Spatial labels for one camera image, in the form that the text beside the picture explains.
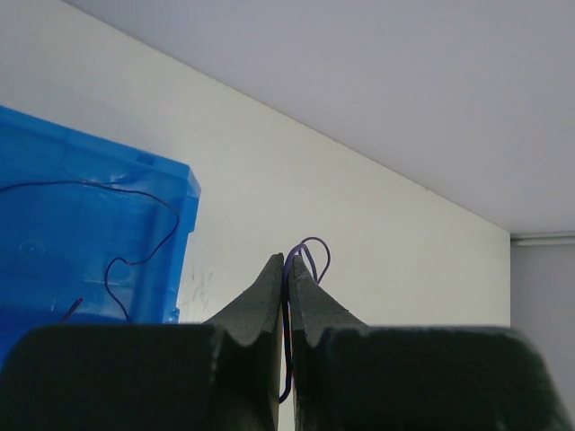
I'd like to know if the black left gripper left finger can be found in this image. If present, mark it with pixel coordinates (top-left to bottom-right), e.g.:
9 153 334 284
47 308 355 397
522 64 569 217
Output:
1 254 284 430

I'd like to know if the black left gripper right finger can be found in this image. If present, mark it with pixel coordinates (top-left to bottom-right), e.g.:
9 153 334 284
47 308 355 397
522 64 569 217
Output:
288 258 574 430

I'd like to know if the blue plastic bin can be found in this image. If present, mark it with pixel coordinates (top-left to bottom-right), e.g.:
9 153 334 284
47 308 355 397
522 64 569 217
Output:
1 108 200 354

